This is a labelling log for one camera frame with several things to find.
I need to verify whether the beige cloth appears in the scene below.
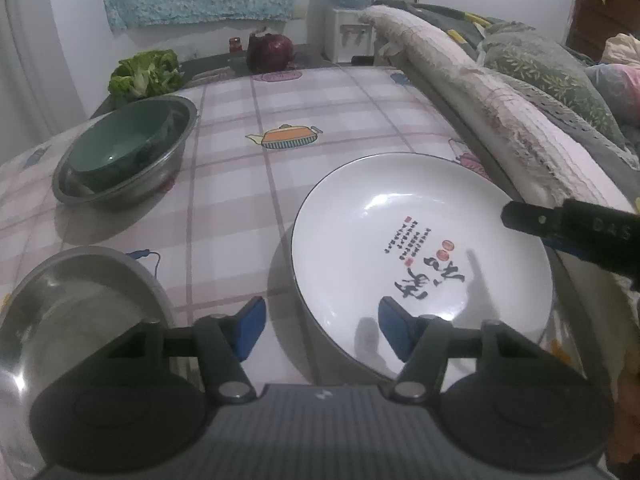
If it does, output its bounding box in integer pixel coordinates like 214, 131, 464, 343
602, 34, 640, 66

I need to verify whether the dark red teapot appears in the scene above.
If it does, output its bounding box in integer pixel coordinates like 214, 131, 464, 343
246, 30, 295, 73

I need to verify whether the black side table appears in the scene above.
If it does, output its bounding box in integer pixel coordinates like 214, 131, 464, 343
92, 45, 326, 116

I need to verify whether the white water dispenser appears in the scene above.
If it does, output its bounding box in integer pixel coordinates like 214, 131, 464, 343
325, 6, 376, 64

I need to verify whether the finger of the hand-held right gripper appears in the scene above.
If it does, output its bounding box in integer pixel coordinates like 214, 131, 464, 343
544, 236, 601, 263
501, 199, 568, 241

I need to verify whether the white printed plate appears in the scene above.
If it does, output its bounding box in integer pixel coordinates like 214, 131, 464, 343
290, 151, 555, 381

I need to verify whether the white curtain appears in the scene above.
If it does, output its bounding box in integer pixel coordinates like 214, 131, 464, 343
0, 0, 113, 161

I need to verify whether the pink plastic bag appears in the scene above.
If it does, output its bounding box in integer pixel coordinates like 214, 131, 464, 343
585, 62, 640, 126

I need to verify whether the stainless steel bowl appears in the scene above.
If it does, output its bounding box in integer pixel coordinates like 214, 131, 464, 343
52, 95, 199, 211
0, 246, 176, 480

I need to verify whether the green leaf print pillow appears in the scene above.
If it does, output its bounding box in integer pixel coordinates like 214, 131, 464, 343
482, 32, 626, 146

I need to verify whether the green ceramic bowl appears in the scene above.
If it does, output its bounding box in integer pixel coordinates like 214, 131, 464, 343
66, 101, 173, 193

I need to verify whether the brown wooden cabinet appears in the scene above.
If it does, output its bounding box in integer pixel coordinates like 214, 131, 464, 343
567, 0, 640, 61

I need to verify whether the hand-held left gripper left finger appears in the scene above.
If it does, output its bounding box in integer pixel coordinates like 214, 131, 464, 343
105, 295, 267, 406

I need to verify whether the green leafy lettuce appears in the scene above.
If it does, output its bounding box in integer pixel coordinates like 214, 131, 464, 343
108, 50, 185, 106

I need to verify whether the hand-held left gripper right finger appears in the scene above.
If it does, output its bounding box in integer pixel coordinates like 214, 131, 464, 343
376, 296, 538, 403

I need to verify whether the plaid printed tablecloth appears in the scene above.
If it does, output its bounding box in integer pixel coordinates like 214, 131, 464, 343
0, 65, 616, 396

